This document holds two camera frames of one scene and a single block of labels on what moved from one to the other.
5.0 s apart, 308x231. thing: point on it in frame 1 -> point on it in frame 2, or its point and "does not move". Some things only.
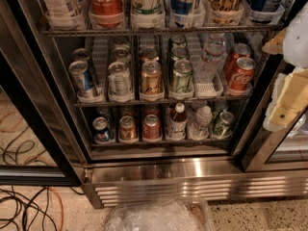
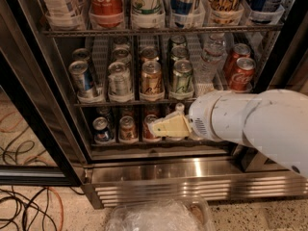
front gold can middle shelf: x=151 y=77 does not move
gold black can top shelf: x=225 y=3 does not move
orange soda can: x=127 y=127 does not move
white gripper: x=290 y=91 -> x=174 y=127
